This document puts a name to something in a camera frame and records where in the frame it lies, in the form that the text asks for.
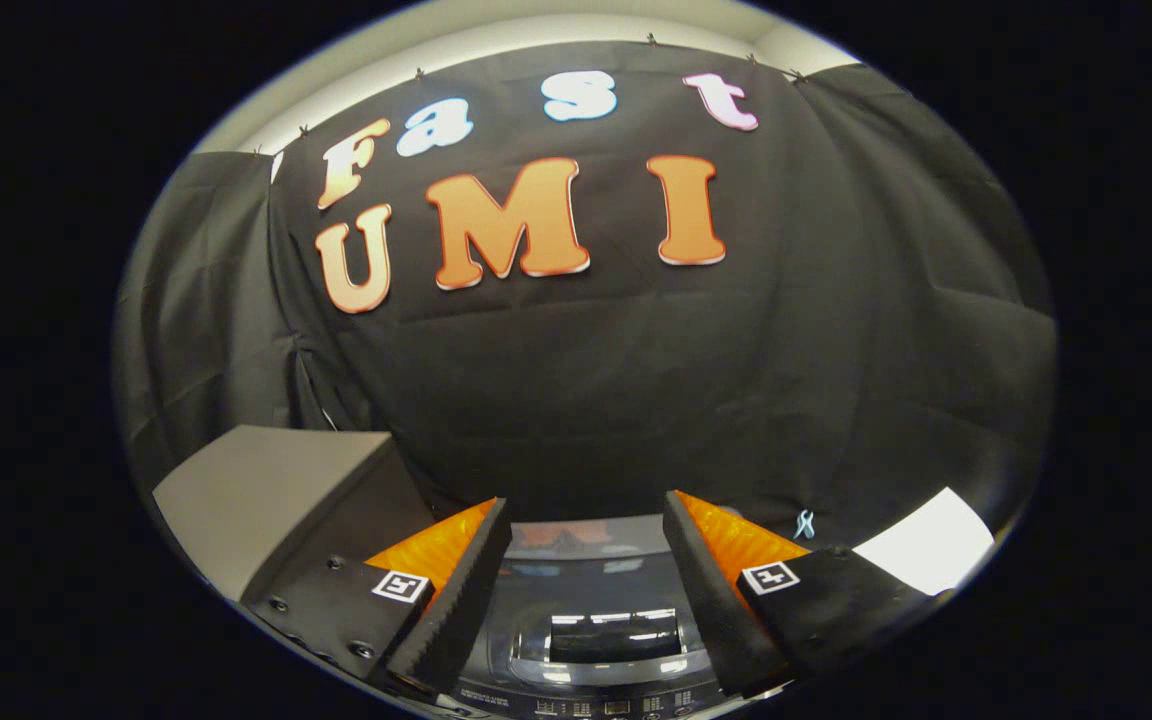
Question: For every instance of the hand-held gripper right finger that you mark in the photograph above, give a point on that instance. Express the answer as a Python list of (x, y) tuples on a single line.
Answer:
[(708, 590)]

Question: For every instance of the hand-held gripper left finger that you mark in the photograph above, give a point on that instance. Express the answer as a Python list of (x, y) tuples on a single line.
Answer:
[(471, 590)]

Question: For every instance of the grey washing machine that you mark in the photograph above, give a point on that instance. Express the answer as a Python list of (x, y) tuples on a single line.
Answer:
[(586, 706)]

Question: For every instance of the light blue clip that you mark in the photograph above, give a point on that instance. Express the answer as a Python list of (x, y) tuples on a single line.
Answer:
[(804, 524)]

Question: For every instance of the black backdrop cloth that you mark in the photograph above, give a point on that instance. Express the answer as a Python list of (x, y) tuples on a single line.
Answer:
[(636, 400)]

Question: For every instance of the white table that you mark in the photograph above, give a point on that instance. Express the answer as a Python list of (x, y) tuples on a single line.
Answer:
[(926, 545)]

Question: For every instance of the grey box stand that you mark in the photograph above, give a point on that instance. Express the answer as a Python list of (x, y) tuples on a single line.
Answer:
[(256, 490)]

